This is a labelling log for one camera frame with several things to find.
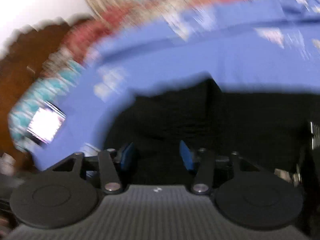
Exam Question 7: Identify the black pants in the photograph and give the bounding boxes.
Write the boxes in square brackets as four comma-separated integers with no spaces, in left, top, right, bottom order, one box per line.
[104,79,319,185]

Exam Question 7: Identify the glowing phone screen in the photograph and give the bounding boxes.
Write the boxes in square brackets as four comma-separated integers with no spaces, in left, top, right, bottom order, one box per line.
[27,101,66,146]

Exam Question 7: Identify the red floral patterned blanket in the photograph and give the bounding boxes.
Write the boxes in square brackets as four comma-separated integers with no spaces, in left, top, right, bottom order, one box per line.
[1,0,226,154]

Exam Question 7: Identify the brown wooden furniture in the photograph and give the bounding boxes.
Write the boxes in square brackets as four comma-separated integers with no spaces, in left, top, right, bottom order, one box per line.
[0,17,101,173]

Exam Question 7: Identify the blue printed bed sheet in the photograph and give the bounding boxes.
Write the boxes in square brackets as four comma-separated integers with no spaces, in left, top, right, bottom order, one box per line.
[32,0,319,170]

